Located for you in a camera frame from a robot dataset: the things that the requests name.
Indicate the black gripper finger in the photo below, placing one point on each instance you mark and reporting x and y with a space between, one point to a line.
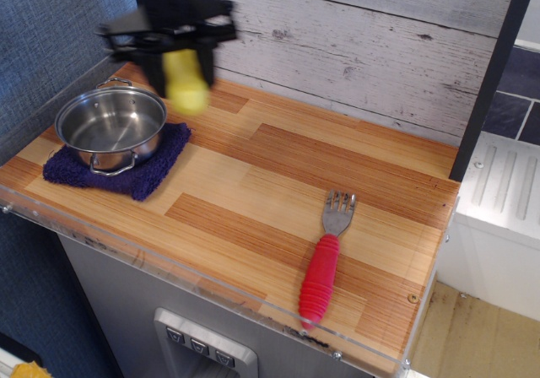
206 61
153 68

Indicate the white ribbed sink unit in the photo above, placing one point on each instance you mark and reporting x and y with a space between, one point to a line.
491 248

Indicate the yellow black object bottom left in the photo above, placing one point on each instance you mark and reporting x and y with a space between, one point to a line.
29 370

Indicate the small stainless steel pot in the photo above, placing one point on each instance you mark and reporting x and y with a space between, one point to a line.
112 128

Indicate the red handled metal fork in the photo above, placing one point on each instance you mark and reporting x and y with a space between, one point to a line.
317 287

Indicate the silver panel with buttons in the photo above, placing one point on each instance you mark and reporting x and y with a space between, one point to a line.
192 350

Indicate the clear acrylic table edge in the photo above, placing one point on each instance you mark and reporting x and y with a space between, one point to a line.
247 249

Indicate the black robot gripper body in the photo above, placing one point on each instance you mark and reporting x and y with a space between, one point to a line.
156 27

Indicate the purple folded cloth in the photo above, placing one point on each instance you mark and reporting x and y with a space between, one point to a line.
138 183

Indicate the yellow toy banana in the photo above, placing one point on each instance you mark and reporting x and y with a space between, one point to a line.
185 86

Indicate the right dark vertical post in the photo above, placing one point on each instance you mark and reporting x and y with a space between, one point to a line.
503 47

